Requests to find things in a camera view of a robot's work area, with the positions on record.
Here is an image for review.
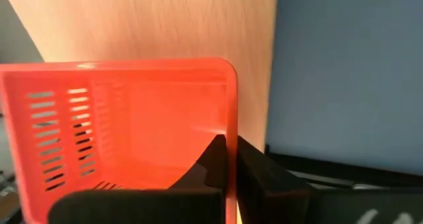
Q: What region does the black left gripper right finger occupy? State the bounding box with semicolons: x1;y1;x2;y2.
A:
236;135;423;224

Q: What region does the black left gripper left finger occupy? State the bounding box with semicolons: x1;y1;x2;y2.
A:
48;133;228;224

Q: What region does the orange plastic basket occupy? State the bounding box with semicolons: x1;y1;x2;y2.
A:
0;57;239;224

